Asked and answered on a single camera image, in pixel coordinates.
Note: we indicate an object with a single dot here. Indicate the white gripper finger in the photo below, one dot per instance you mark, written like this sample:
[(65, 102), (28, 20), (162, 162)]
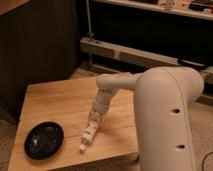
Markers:
[(92, 116), (97, 117)]

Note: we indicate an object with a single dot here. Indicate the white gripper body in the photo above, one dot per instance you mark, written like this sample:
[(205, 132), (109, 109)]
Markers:
[(99, 108)]

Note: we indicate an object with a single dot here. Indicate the white plastic bottle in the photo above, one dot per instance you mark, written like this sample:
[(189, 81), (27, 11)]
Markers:
[(88, 135)]

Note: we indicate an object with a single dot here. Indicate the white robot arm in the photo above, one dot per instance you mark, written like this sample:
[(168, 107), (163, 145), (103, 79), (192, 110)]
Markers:
[(161, 98)]

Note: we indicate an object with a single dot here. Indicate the black ceramic bowl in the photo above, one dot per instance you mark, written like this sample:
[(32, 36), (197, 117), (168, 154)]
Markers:
[(43, 140)]

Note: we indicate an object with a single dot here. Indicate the wooden table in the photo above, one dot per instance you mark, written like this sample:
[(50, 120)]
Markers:
[(68, 104)]

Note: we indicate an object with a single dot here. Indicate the grey metal beam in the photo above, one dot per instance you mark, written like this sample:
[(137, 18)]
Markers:
[(125, 54)]

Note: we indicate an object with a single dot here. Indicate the metal pole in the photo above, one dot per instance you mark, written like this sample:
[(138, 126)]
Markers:
[(90, 32)]

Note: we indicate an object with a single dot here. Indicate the wooden shelf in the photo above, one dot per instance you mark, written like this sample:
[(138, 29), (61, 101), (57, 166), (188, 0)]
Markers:
[(156, 8)]

